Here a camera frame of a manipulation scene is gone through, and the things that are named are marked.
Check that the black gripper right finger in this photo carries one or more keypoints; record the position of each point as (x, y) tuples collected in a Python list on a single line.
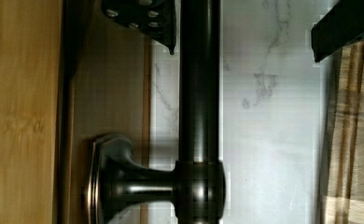
[(341, 26)]

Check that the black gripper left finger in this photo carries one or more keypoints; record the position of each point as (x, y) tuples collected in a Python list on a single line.
[(153, 18)]

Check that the dark wooden cutting board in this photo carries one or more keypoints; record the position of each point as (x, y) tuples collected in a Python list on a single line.
[(342, 194)]

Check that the light wooden cabinet top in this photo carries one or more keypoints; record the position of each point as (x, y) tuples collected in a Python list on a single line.
[(30, 40)]

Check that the dark metal drawer handle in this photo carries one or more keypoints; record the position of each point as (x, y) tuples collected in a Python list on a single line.
[(196, 187)]

